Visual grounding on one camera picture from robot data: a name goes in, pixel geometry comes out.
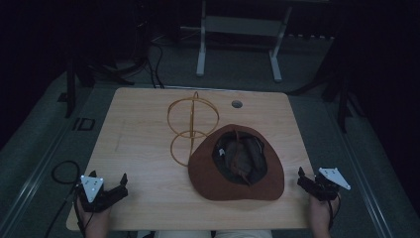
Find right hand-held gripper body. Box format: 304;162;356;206
296;167;352;202

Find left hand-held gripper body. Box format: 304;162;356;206
75;175;129;213

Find brown felt hat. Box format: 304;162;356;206
187;123;286;202

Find golden wire hat stand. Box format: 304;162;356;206
166;90;221;168

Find person's left hand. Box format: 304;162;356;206
76;195;113;238

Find person's right hand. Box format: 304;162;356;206
308;192;342;238

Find black metal stand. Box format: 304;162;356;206
63;58;77;119

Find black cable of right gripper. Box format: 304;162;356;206
326;193;342;231

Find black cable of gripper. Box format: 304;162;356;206
326;193;342;231
44;160;82;238

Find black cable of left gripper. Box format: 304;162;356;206
44;160;82;238

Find black rectangular floor bracket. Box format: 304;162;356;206
71;116;97;132

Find black floor cables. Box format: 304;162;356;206
147;41;165;90

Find white metal desk frame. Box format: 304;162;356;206
195;0;294;83

